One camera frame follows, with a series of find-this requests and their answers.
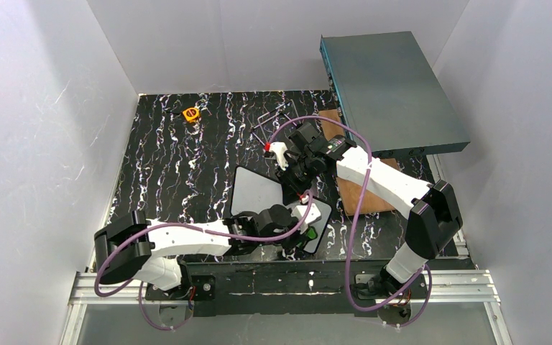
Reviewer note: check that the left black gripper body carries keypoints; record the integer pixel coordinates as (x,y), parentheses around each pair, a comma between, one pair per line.
(299,228)

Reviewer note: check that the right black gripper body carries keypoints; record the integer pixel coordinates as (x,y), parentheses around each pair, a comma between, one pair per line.
(290,168)

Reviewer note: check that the small white whiteboard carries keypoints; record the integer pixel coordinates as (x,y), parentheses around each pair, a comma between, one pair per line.
(253,191)

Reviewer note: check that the orange tape measure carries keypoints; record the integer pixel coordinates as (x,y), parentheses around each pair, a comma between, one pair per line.
(191,114)

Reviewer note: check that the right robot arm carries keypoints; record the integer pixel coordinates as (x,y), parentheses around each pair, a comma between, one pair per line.
(430,209)

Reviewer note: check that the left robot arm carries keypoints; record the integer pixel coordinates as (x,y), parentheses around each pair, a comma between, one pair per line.
(134,247)

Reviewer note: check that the aluminium frame rail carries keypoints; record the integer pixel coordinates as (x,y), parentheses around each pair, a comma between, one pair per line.
(263,298)

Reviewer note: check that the metal wire whiteboard stand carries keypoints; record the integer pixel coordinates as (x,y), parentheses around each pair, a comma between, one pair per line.
(270,121)

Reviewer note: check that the grey metal network switch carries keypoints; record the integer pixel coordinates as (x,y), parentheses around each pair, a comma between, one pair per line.
(388,93)

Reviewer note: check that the green bone-shaped eraser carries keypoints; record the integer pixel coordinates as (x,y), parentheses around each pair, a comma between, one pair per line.
(310,234)

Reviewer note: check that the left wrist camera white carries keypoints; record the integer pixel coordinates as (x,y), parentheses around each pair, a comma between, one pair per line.
(306,211)

